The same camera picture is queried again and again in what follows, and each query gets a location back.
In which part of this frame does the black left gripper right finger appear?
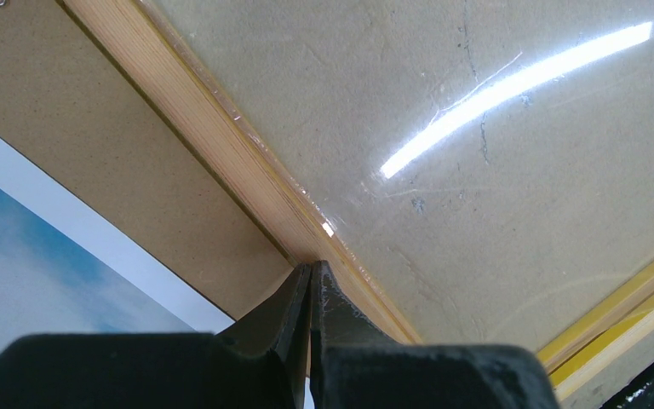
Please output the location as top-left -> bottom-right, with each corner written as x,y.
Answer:
310,261 -> 559,408

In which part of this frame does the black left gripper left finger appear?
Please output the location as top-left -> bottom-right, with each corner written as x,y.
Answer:
0,264 -> 311,408

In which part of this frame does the clear frame glass pane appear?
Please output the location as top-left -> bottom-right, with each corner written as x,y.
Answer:
158,1 -> 654,349

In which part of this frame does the building and sky photo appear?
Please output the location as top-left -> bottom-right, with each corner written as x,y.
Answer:
0,138 -> 230,354

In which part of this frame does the yellow picture frame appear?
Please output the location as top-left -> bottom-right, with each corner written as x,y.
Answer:
65,1 -> 654,408

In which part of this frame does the brown frame backing board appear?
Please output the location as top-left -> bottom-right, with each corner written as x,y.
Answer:
0,1 -> 291,318

